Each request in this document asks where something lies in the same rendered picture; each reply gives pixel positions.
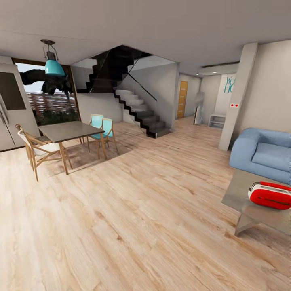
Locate radio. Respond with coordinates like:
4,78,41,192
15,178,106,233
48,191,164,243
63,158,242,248
248,182,291,210

